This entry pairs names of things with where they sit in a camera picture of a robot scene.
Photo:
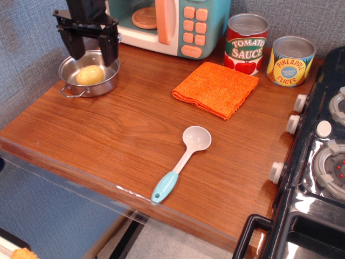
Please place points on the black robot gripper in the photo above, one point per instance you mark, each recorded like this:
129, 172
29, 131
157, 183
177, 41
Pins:
88, 19

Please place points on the yellow toy potato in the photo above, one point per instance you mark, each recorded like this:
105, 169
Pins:
90, 75

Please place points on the small stainless steel pot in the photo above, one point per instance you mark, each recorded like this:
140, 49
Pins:
70, 67

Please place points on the teal and pink toy microwave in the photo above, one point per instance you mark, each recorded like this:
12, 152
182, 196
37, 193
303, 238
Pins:
188, 29

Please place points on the folded orange cloth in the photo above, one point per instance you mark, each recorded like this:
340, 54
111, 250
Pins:
216, 89

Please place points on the tomato sauce can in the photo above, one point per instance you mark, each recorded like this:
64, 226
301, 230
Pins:
246, 38

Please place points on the pineapple slices can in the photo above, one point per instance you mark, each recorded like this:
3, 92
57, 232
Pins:
290, 60

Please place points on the orange fuzzy object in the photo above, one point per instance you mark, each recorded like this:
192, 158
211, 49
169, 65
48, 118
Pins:
23, 253

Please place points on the black toy stove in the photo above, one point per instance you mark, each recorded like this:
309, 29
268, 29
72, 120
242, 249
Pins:
308, 209

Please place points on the white ladle with teal handle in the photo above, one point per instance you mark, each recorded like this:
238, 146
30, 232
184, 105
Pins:
195, 138

